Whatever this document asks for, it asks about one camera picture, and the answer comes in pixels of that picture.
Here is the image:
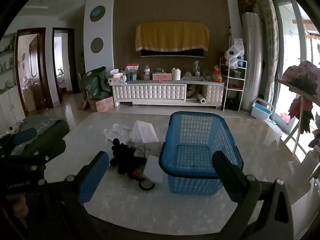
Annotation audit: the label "white wall cabinet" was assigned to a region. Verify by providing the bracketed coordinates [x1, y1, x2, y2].
[0, 85, 26, 130]

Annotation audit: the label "black plush toy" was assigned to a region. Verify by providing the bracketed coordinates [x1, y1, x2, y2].
[109, 138, 148, 179]

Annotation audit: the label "red and white snack bag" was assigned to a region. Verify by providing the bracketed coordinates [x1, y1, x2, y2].
[125, 64, 139, 80]

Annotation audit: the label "brown wooden door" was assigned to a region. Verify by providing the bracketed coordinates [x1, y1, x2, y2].
[15, 27, 54, 117]

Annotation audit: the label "white waffle towel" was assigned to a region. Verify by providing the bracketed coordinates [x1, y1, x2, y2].
[129, 120, 159, 143]

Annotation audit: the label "white standing air conditioner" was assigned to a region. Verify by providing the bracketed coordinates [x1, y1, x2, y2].
[241, 12, 263, 111]

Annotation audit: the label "wooden drying rack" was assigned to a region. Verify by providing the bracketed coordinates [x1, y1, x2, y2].
[276, 79, 320, 157]

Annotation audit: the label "black television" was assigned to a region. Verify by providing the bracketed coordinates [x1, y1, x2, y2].
[140, 47, 204, 58]

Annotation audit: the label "yellow television cover cloth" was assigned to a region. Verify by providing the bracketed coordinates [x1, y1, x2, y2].
[135, 22, 210, 53]

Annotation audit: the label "round wall decoration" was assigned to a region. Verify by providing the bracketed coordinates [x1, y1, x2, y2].
[90, 5, 106, 22]

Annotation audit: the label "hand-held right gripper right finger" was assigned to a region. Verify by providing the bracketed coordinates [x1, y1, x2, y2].
[212, 151, 294, 240]

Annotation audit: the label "grey blue cushion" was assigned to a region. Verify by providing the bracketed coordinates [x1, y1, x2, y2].
[20, 115, 60, 132]

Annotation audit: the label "blue plastic basket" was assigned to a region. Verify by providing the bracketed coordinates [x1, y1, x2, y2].
[159, 111, 244, 195]

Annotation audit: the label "green shopping bag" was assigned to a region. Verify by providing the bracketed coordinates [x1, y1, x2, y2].
[80, 67, 112, 100]

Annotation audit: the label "white tissue box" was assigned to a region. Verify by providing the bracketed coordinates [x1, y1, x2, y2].
[108, 76, 126, 86]

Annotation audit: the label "dark green chair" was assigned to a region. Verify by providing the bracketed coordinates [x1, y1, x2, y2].
[37, 119, 70, 142]

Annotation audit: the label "blue and white bucket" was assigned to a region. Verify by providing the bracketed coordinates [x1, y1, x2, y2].
[251, 99, 274, 120]

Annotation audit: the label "white padded cloth with straps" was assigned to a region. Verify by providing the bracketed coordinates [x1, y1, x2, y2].
[104, 124, 132, 143]

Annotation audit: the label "white metal rack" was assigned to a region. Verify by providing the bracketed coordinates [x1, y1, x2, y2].
[221, 57, 248, 112]

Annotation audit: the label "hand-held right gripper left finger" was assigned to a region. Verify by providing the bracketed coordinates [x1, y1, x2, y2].
[32, 151, 110, 240]

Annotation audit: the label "patterned curtain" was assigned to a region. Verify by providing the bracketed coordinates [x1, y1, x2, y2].
[255, 0, 280, 105]

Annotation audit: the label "black ring band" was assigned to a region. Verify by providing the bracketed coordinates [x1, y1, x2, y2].
[138, 177, 156, 191]

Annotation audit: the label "white tufted television cabinet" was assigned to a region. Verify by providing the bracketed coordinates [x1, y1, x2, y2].
[112, 79, 225, 109]

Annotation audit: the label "orange snack bag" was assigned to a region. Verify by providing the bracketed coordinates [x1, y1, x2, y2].
[212, 65, 223, 82]

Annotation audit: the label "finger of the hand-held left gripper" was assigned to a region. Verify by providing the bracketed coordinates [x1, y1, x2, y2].
[24, 137, 67, 160]
[0, 127, 38, 155]

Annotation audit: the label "pink printed cardboard box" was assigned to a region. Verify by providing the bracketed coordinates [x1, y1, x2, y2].
[89, 95, 115, 113]

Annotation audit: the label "white square box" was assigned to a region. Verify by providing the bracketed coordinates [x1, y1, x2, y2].
[143, 155, 165, 184]

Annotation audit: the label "person's left hand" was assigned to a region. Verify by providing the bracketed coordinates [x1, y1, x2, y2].
[10, 194, 28, 218]

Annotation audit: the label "white plastic bag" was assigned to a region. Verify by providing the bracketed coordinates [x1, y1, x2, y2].
[224, 39, 245, 69]

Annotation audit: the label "pink drawer box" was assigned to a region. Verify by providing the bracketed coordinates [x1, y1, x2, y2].
[152, 73, 173, 81]

